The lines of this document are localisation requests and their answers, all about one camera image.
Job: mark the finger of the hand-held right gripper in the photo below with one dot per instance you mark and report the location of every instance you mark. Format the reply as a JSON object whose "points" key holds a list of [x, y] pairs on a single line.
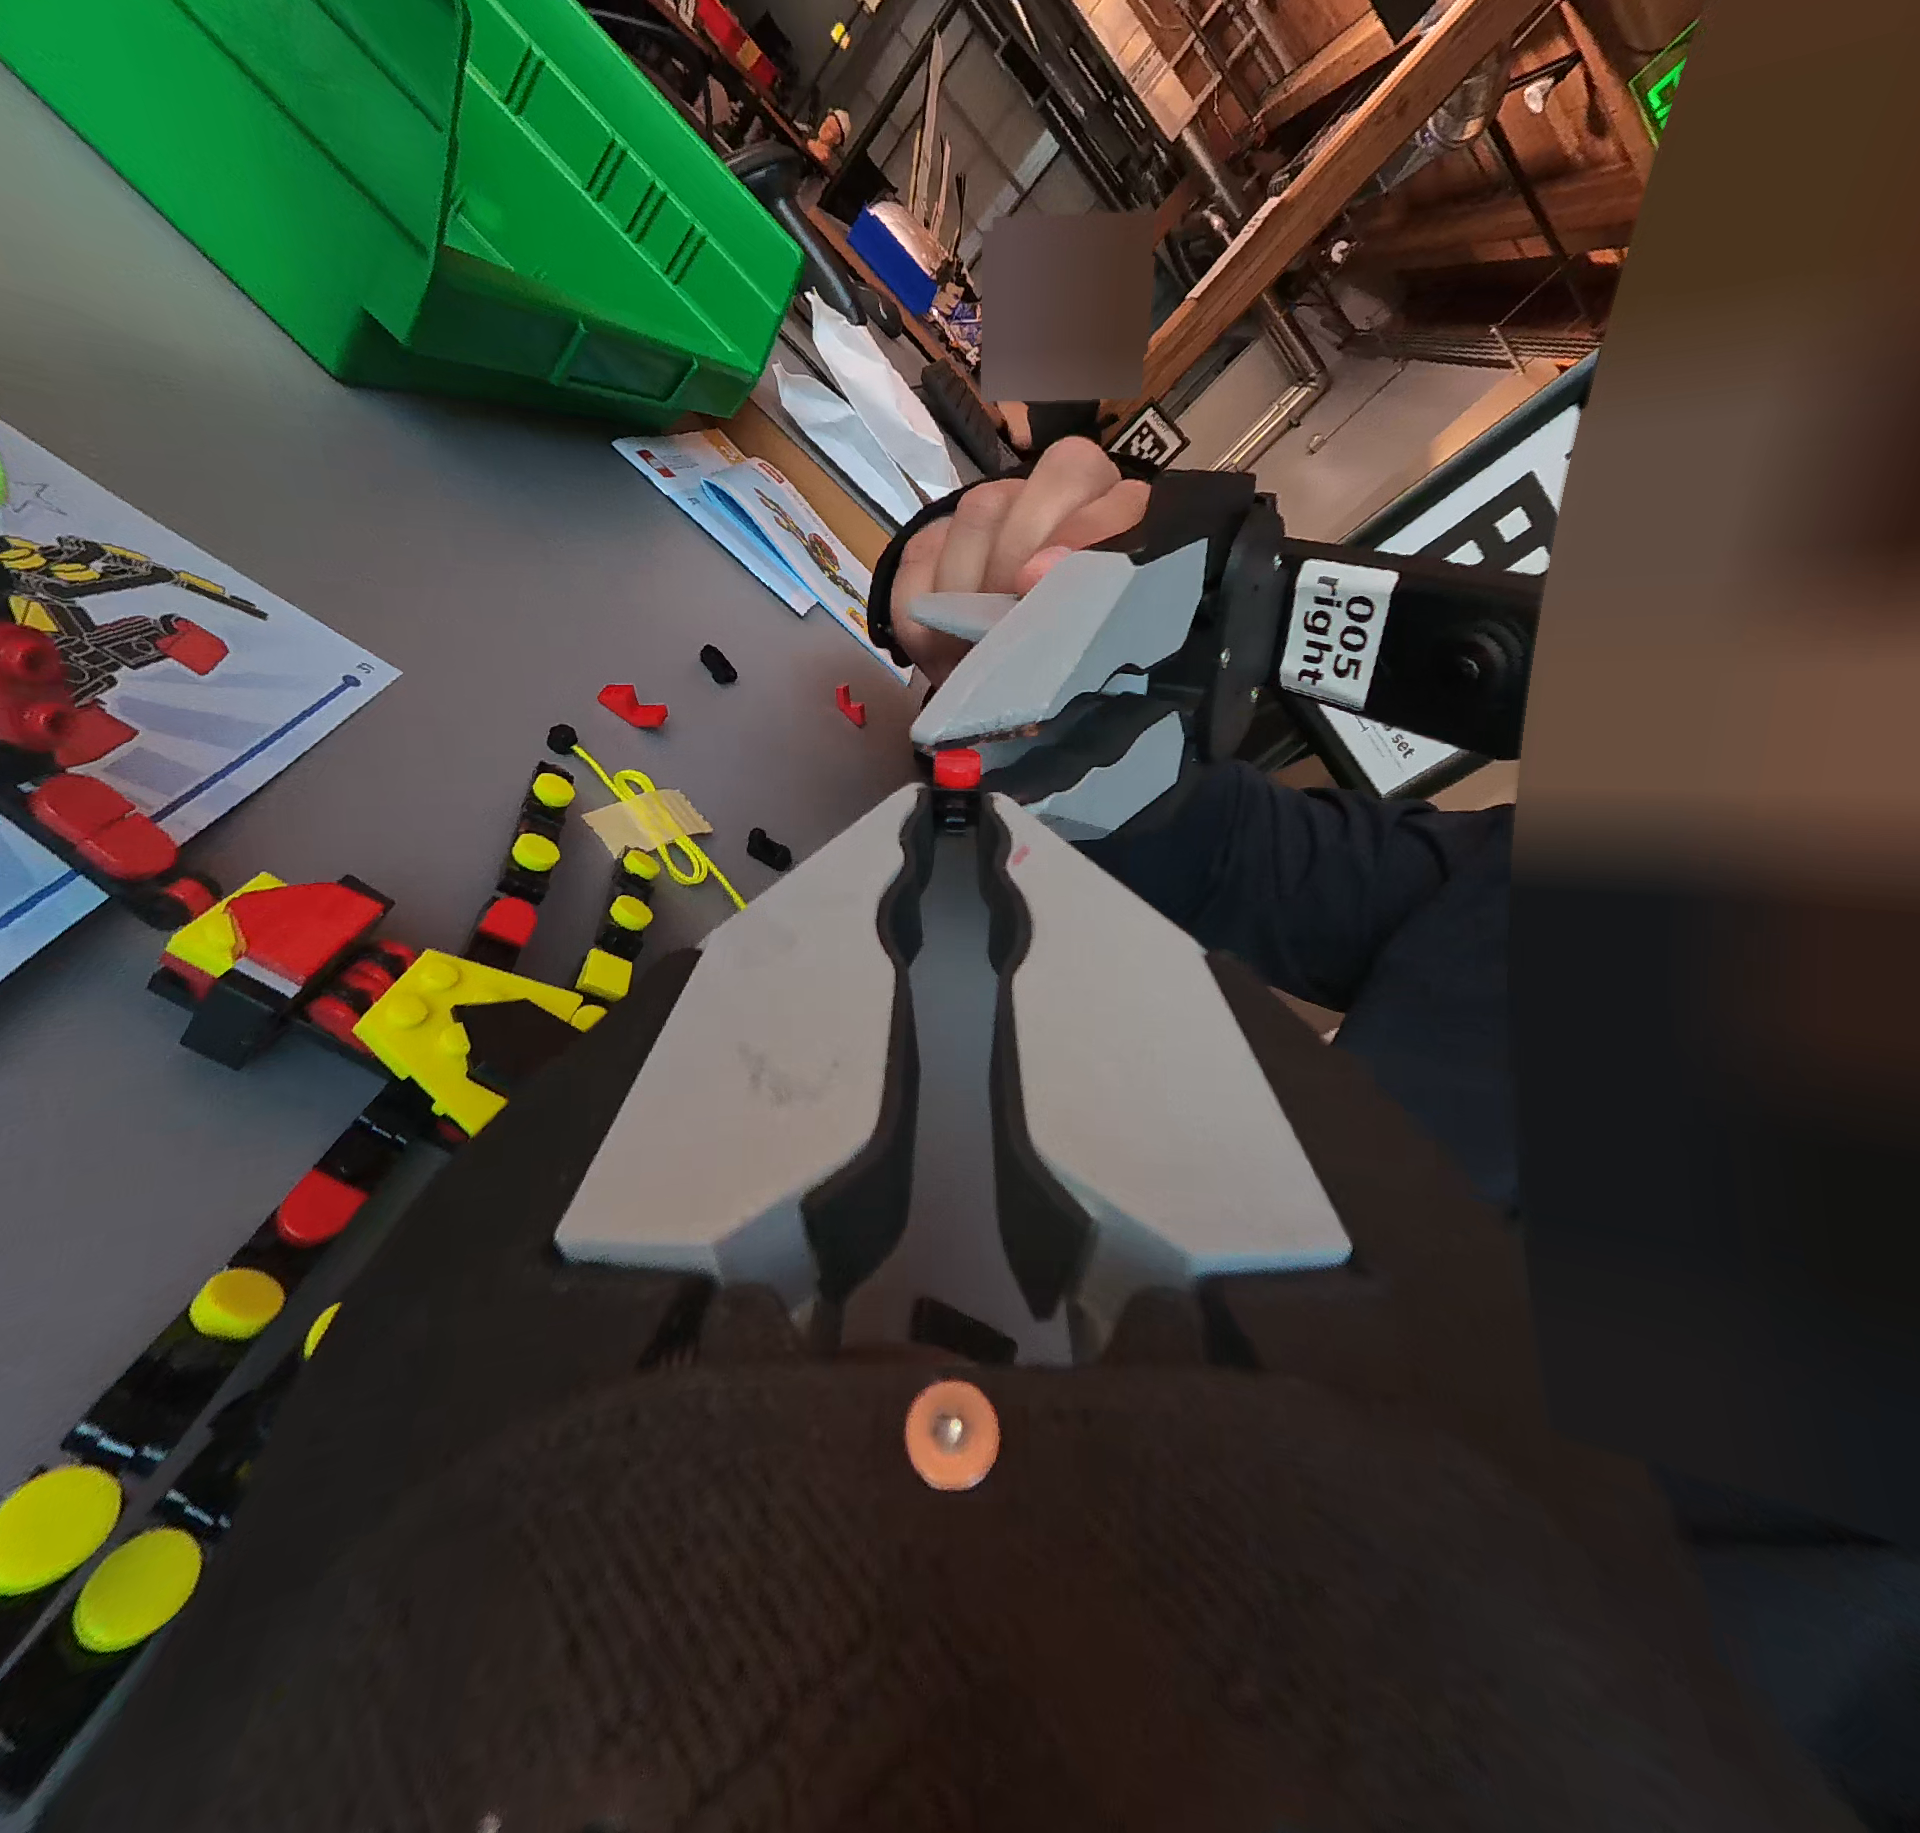
{"points": [[1066, 633], [1126, 767]]}

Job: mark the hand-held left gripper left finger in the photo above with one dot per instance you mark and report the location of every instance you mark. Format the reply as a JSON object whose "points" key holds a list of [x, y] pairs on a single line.
{"points": [[750, 1083]]}

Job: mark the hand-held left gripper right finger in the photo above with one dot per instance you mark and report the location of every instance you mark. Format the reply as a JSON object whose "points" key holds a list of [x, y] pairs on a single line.
{"points": [[1156, 1098]]}

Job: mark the small red black toy brick piece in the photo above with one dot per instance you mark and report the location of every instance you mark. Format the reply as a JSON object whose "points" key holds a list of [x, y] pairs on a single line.
{"points": [[955, 767]]}

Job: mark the red yellow toy brick scorpion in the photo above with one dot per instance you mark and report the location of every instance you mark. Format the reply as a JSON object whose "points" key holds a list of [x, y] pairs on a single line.
{"points": [[286, 933]]}

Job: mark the person's right forearm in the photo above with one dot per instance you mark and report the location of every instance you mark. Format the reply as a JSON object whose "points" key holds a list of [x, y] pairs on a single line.
{"points": [[1320, 873]]}

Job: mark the person's right hand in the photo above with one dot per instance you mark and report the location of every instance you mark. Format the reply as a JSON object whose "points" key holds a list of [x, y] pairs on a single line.
{"points": [[1020, 513]]}

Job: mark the framed marker sign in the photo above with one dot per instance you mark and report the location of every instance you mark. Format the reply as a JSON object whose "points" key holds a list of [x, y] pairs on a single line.
{"points": [[1515, 513]]}

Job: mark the small marker sign on stand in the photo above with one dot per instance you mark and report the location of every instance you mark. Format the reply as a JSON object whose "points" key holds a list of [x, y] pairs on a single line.
{"points": [[1147, 438]]}

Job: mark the black keyboard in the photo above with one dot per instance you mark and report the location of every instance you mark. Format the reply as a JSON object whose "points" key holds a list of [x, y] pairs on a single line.
{"points": [[960, 417]]}

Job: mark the masking tape strip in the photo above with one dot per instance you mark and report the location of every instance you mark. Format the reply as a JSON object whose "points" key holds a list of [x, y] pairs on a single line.
{"points": [[682, 813]]}

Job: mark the white paper bags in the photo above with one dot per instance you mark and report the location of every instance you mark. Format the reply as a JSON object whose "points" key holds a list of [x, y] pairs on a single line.
{"points": [[870, 392]]}

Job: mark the small white blue leaflet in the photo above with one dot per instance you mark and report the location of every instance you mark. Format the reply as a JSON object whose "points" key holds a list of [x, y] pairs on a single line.
{"points": [[750, 513]]}

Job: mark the blue box with white lid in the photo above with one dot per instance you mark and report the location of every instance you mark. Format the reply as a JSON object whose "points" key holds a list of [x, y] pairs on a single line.
{"points": [[892, 257]]}

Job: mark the wooden pillar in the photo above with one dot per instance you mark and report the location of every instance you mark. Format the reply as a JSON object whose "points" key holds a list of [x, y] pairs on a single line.
{"points": [[1351, 183]]}

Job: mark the black barcode scanner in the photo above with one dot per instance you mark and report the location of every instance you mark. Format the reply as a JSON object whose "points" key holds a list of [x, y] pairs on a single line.
{"points": [[772, 183]]}

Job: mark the green exit sign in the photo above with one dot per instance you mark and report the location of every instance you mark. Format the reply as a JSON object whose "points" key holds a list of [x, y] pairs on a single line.
{"points": [[1660, 86]]}

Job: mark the open building instruction booklet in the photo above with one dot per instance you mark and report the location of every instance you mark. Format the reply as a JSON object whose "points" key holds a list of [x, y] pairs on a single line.
{"points": [[286, 693]]}

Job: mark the green plastic bin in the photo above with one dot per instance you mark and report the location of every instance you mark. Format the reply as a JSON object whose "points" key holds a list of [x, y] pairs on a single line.
{"points": [[225, 108]]}

